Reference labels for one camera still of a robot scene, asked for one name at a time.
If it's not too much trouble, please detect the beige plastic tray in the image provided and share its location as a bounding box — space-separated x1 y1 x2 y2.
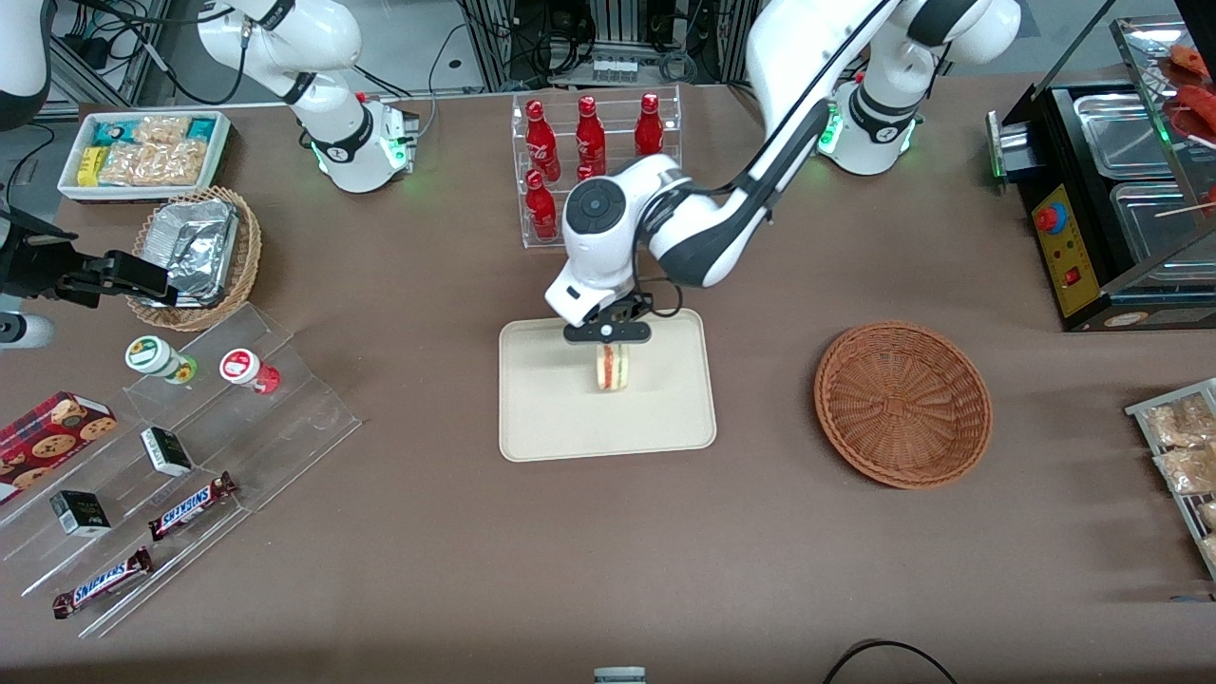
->
498 308 718 464

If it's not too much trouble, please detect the green lid cup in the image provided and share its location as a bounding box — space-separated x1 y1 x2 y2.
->
124 334 200 385

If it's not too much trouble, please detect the black food warmer machine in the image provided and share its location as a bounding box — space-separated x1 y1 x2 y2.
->
986 13 1216 333

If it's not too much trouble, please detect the clear acrylic bottle rack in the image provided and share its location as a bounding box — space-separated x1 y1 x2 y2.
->
510 85 684 251

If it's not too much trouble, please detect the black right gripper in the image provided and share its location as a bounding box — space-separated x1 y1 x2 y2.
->
0 211 181 309

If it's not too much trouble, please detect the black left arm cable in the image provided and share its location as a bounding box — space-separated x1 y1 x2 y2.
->
635 0 900 320

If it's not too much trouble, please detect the large clear cracker bag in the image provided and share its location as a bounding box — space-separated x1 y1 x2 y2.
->
99 140 209 187

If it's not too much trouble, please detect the aluminium foil container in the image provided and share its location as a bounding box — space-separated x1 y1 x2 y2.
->
142 199 239 308

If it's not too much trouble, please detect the small clear cracker bag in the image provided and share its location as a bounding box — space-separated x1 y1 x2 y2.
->
133 115 192 146

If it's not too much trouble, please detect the clear acrylic stepped display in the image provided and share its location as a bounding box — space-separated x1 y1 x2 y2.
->
0 302 363 639

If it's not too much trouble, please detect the white rectangular snack bin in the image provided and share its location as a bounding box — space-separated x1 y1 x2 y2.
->
57 110 233 204

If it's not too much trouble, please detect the metal wire rack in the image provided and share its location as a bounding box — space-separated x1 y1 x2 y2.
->
1125 377 1216 581

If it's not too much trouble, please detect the snickers chocolate bar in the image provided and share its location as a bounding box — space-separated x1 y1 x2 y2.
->
51 546 154 619
146 471 238 542

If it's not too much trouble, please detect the red sausage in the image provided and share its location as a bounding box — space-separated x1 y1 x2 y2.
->
1172 84 1216 145
1167 43 1216 83

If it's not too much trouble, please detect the black table cable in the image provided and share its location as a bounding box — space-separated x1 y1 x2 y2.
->
822 638 961 684

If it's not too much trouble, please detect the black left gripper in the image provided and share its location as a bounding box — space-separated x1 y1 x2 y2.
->
562 294 656 345

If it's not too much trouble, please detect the red lid cup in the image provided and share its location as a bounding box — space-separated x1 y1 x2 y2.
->
218 348 281 395

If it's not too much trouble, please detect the light wicker basket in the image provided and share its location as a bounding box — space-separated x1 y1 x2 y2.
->
125 186 263 333

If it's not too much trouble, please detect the black right base cable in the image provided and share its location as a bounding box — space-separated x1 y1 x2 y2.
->
416 17 468 136

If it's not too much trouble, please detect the steel warmer pan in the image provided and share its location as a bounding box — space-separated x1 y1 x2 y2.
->
1108 180 1216 264
1072 92 1177 181

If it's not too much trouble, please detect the red cookie box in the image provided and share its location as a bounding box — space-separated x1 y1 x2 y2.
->
0 390 119 488

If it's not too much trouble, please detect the triangular sandwich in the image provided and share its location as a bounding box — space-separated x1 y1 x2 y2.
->
595 343 634 393

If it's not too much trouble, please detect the aluminium equipment frame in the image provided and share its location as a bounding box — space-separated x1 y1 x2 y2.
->
460 0 763 92

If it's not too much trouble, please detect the round brown wicker basket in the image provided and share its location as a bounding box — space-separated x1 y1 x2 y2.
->
813 321 995 491

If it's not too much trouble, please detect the small black box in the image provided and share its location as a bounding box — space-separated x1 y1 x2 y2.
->
48 489 113 539
140 427 196 478

